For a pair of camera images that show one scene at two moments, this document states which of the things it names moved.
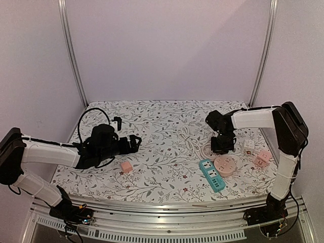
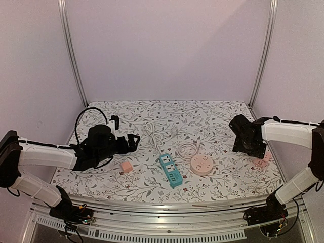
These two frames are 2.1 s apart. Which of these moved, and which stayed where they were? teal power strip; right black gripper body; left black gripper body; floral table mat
Moved: teal power strip; right black gripper body
Stayed: floral table mat; left black gripper body
